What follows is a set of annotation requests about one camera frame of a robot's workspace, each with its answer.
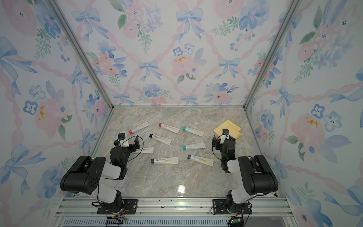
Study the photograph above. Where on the teal cap toothpaste tube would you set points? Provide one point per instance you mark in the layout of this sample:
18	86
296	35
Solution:
194	146
194	131

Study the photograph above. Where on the dark green cap toothpaste tube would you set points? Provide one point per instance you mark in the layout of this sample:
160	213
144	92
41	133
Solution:
173	161

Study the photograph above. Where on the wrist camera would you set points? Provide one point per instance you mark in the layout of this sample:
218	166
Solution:
225	133
121	136

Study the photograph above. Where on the black cap toothpaste tube centre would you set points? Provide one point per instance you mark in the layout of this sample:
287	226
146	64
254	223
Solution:
160	139

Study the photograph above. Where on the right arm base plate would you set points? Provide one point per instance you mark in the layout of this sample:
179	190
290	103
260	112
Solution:
222	206

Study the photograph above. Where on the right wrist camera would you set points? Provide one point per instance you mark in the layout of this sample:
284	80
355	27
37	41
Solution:
225	133

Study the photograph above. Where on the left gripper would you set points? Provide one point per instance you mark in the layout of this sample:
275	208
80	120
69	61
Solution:
128	144

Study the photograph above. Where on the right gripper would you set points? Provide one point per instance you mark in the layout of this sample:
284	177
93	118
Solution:
227	143

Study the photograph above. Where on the toothpaste tube near left arm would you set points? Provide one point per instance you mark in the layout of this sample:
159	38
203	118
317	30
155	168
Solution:
145	151

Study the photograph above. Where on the aluminium front rail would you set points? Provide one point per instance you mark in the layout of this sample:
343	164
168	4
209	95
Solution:
176	212

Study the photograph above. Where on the pink cap toothpaste tube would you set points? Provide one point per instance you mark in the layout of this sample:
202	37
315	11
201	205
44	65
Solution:
169	128
139	127

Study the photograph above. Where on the yellow cleaning cloth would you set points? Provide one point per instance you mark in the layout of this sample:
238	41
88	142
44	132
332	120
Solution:
233	129

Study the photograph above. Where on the right aluminium frame post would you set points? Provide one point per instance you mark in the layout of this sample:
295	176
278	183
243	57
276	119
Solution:
272	51

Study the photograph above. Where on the teal cap toothpaste tube back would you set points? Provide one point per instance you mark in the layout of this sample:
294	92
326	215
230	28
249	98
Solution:
194	131

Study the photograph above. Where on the aluminium frame post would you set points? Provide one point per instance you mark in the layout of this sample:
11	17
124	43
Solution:
65	26
272	51

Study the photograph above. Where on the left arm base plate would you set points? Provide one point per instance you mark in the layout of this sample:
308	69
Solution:
125	206

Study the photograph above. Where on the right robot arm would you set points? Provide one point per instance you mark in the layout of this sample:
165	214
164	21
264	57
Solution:
257	176

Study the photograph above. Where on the left aluminium frame post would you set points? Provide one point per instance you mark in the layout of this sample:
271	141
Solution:
65	26

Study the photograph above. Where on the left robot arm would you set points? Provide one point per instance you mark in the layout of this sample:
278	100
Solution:
85	174

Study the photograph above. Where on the pink cap toothpaste tube left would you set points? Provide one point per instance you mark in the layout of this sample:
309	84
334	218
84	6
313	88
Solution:
139	127

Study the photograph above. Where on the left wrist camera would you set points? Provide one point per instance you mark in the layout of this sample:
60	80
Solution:
121	136

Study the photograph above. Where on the pink cap toothpaste tube centre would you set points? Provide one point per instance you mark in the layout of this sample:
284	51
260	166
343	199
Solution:
169	128

